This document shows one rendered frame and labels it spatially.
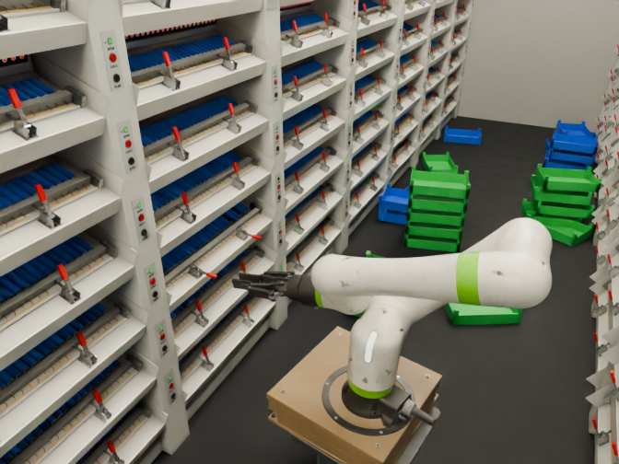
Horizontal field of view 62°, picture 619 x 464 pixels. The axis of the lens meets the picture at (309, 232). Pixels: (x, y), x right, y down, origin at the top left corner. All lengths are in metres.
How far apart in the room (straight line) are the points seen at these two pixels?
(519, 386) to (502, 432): 0.25
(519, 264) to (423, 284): 0.20
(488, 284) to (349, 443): 0.54
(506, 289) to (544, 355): 1.25
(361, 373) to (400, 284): 0.28
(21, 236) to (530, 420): 1.69
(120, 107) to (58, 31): 0.21
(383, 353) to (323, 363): 0.32
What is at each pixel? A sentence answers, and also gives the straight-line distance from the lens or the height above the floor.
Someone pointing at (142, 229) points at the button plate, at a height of 0.82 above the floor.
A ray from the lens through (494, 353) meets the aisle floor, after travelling 2.29.
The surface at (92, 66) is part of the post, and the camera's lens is 1.23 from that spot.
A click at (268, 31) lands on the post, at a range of 1.78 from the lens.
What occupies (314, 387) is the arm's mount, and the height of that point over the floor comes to 0.38.
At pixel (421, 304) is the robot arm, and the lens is 1.39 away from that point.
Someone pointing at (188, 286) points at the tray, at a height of 0.54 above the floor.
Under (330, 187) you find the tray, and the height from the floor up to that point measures 0.39.
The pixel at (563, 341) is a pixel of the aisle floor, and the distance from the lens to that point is 2.46.
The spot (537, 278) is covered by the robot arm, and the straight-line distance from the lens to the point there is 1.12.
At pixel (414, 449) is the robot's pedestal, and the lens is 1.52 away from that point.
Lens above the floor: 1.45
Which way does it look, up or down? 29 degrees down
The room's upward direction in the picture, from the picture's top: straight up
